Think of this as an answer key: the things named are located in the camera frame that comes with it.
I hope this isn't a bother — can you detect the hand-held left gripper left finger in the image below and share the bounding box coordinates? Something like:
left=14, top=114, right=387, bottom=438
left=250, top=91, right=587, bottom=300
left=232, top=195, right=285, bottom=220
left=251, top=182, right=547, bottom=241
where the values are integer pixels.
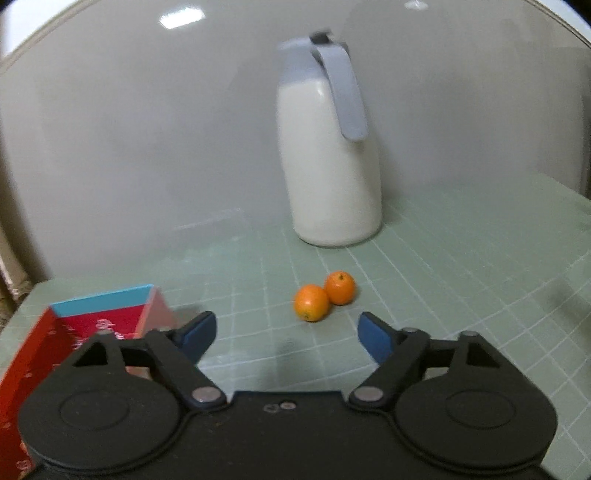
left=69, top=311, right=227, bottom=409

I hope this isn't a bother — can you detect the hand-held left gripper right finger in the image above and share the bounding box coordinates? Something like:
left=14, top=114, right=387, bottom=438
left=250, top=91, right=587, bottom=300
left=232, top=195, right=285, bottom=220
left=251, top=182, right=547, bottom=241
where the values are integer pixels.
left=348, top=311, right=509, bottom=409

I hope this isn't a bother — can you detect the small orange kumquat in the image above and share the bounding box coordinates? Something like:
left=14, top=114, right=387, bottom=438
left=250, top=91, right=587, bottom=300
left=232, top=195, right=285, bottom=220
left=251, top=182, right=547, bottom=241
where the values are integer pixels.
left=324, top=271, right=356, bottom=306
left=294, top=284, right=330, bottom=323

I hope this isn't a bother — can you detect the red cardboard box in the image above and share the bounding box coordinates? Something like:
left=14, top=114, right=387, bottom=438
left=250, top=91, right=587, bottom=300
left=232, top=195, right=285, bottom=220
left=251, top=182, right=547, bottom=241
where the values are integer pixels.
left=0, top=285, right=177, bottom=480

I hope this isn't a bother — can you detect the green grid table mat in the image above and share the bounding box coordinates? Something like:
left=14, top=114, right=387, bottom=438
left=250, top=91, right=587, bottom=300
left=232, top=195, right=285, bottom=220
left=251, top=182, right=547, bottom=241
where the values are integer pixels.
left=0, top=173, right=591, bottom=480

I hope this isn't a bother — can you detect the white thermos jug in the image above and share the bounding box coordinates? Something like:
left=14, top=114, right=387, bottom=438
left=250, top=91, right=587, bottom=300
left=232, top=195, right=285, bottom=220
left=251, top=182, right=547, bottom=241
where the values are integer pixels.
left=276, top=30, right=384, bottom=248

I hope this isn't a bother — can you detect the beige curtain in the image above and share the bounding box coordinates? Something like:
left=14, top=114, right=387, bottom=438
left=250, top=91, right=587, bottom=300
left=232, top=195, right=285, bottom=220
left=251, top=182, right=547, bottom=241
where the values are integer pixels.
left=0, top=222, right=35, bottom=319

